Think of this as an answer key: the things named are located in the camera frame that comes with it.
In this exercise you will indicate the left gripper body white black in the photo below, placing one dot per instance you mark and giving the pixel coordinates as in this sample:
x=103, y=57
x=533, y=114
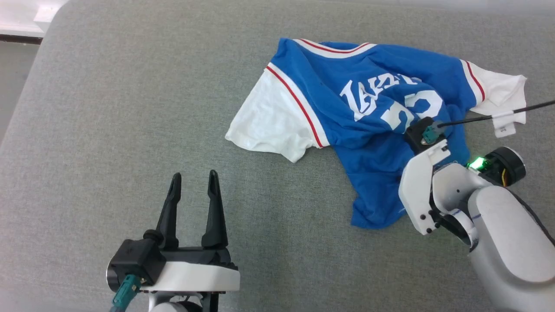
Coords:
x=195, y=275

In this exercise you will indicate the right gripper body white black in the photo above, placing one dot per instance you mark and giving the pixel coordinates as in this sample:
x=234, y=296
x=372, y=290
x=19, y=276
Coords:
x=414, y=190

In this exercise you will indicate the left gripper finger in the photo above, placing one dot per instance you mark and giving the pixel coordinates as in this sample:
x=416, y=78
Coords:
x=170, y=216
x=214, y=216

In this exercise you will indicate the blue white basketball jersey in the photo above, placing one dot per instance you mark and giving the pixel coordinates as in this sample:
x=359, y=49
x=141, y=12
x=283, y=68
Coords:
x=338, y=78

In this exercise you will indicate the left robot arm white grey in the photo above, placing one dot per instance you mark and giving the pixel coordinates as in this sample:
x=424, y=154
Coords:
x=173, y=303

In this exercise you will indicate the grey fabric sofa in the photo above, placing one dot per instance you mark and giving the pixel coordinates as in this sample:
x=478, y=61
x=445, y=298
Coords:
x=130, y=130

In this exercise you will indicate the white skirting ledge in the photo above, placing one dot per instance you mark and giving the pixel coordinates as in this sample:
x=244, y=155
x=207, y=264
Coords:
x=26, y=15

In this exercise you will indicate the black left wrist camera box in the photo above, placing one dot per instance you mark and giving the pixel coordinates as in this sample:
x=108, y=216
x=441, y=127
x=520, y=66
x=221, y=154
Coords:
x=136, y=258

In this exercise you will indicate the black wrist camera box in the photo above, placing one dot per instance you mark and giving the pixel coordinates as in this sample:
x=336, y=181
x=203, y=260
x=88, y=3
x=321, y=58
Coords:
x=416, y=134
x=136, y=258

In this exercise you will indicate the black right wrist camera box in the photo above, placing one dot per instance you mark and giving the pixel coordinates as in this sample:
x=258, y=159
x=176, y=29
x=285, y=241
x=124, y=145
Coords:
x=416, y=134

